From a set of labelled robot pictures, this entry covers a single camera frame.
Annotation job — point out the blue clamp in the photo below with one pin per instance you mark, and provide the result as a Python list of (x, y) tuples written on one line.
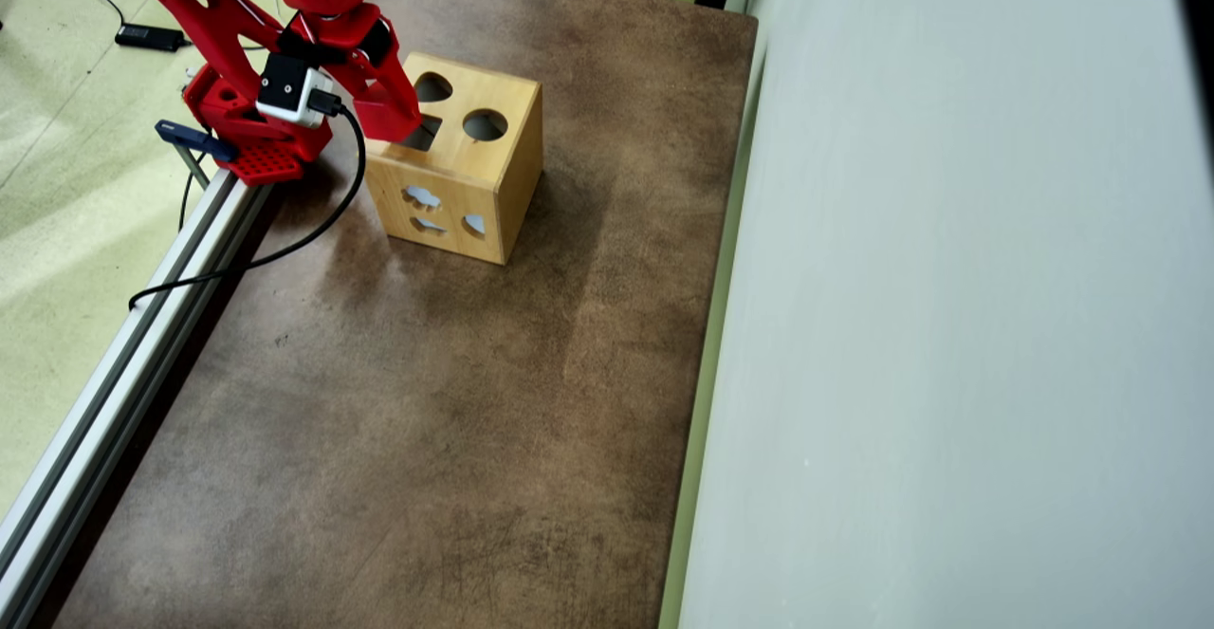
[(194, 140)]

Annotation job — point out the wooden shape sorter box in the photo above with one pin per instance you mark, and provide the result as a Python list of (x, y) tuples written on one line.
[(517, 183)]

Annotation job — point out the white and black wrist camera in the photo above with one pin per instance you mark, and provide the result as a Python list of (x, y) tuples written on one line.
[(289, 88)]

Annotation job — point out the aluminium profile rail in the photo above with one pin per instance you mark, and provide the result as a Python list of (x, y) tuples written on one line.
[(95, 401)]

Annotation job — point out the black power adapter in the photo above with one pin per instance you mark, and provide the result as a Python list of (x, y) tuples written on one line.
[(150, 37)]

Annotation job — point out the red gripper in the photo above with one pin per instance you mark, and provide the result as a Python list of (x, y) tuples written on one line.
[(390, 102)]

